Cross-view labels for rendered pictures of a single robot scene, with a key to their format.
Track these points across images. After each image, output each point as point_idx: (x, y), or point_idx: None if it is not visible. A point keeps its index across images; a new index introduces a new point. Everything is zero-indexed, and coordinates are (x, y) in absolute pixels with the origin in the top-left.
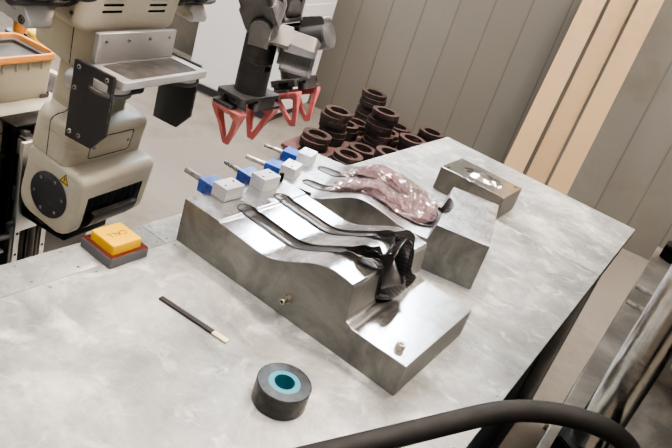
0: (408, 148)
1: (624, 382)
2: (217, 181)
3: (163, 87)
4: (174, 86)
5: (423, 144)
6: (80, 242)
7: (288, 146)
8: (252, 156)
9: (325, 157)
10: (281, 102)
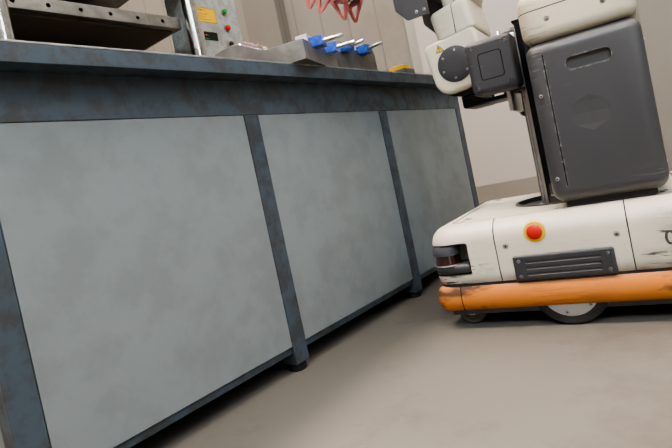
0: (114, 48)
1: None
2: (360, 44)
3: None
4: None
5: (57, 44)
6: (416, 73)
7: (320, 34)
8: (349, 41)
9: (285, 44)
10: None
